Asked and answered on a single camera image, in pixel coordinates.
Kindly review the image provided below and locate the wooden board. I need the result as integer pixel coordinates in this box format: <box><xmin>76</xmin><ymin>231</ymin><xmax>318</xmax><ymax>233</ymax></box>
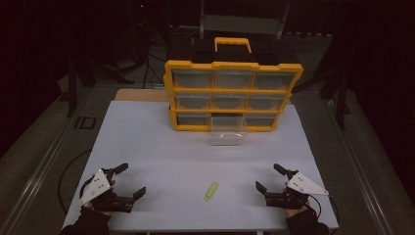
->
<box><xmin>114</xmin><ymin>88</ymin><xmax>171</xmax><ymax>103</ymax></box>

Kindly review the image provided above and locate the yellow and black organizer cabinet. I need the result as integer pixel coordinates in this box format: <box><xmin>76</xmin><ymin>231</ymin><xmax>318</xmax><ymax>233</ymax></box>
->
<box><xmin>162</xmin><ymin>36</ymin><xmax>304</xmax><ymax>133</ymax></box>

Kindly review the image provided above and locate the metal floor rail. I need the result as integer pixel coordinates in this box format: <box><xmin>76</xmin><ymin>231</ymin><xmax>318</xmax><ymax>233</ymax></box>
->
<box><xmin>324</xmin><ymin>94</ymin><xmax>395</xmax><ymax>235</ymax></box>
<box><xmin>0</xmin><ymin>85</ymin><xmax>99</xmax><ymax>235</ymax></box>

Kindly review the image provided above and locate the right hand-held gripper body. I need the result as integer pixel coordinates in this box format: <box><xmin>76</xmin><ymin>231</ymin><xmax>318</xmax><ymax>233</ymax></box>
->
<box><xmin>263</xmin><ymin>169</ymin><xmax>330</xmax><ymax>211</ymax></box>

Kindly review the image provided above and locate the small yellow-green tube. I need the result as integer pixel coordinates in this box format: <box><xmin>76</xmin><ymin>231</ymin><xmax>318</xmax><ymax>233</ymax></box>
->
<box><xmin>204</xmin><ymin>181</ymin><xmax>219</xmax><ymax>203</ymax></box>

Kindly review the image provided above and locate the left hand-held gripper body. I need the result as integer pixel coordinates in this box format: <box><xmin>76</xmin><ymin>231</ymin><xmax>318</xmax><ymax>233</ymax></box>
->
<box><xmin>78</xmin><ymin>167</ymin><xmax>135</xmax><ymax>213</ymax></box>

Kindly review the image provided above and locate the black cable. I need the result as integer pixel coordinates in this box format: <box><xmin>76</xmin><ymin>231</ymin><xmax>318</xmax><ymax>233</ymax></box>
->
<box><xmin>57</xmin><ymin>148</ymin><xmax>94</xmax><ymax>215</ymax></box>
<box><xmin>305</xmin><ymin>193</ymin><xmax>341</xmax><ymax>227</ymax></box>

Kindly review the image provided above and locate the clear plastic drawer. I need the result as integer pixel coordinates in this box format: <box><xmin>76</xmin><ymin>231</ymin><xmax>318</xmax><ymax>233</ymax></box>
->
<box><xmin>208</xmin><ymin>114</ymin><xmax>249</xmax><ymax>147</ymax></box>

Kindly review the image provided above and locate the person's right hand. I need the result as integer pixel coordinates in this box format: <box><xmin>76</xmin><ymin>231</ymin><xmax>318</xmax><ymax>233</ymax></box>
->
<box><xmin>284</xmin><ymin>201</ymin><xmax>311</xmax><ymax>219</ymax></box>

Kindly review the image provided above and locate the black tripod stand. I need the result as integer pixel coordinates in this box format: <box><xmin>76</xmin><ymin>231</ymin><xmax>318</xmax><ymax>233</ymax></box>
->
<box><xmin>293</xmin><ymin>65</ymin><xmax>353</xmax><ymax>131</ymax></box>

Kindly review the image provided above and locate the person's left hand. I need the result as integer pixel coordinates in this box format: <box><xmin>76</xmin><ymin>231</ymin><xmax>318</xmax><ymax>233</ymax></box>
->
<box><xmin>82</xmin><ymin>199</ymin><xmax>115</xmax><ymax>218</ymax></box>

